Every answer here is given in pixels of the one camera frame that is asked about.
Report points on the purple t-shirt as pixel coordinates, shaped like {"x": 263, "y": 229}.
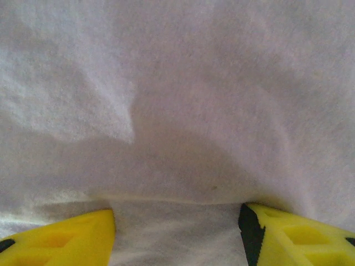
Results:
{"x": 177, "y": 97}

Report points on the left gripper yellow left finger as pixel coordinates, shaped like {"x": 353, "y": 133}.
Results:
{"x": 63, "y": 241}

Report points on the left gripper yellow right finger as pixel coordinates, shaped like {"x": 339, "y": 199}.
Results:
{"x": 299, "y": 238}

